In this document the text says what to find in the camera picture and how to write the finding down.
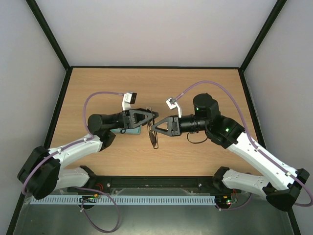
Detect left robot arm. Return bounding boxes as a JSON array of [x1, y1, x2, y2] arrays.
[[17, 108, 158, 199]]

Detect black aluminium frame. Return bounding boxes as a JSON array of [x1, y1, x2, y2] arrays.
[[4, 0, 302, 235]]

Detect controller board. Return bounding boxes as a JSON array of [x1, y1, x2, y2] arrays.
[[78, 193, 101, 203], [215, 193, 239, 205]]

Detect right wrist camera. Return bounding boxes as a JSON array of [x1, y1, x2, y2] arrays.
[[166, 97, 182, 118]]

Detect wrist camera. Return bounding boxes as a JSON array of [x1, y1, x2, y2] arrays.
[[122, 92, 137, 111], [166, 97, 182, 118]]

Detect light blue slotted cable duct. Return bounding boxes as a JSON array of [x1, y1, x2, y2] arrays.
[[30, 195, 216, 206]]

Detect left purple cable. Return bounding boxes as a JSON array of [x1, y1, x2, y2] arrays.
[[22, 91, 125, 233]]

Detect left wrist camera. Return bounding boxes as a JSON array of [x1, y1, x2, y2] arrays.
[[122, 92, 137, 111]]

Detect right controller board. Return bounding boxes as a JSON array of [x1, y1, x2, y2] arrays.
[[215, 193, 239, 205]]

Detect dark round sunglasses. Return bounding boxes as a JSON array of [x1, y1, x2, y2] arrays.
[[146, 107, 159, 149]]

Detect grey glasses case green lining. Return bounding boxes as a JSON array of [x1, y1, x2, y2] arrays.
[[111, 126, 141, 135]]

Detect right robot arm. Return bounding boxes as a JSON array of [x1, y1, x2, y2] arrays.
[[152, 93, 310, 212]]

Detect left controller board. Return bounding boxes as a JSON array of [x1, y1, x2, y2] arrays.
[[78, 193, 101, 203]]

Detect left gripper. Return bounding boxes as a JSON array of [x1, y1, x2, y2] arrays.
[[110, 108, 158, 130]]

